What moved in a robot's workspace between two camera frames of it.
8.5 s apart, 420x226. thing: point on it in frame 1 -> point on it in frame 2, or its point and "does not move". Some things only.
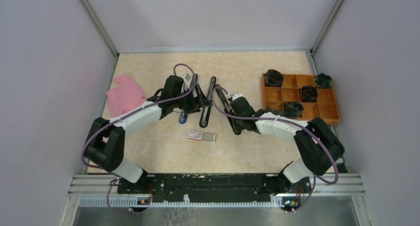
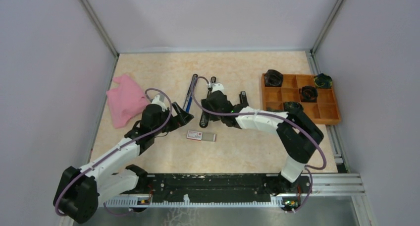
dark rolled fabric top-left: [273, 78] does not move
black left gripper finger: [202, 100] -> [183, 117]
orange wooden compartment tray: [316, 103] does not move
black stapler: [206, 113] does not move
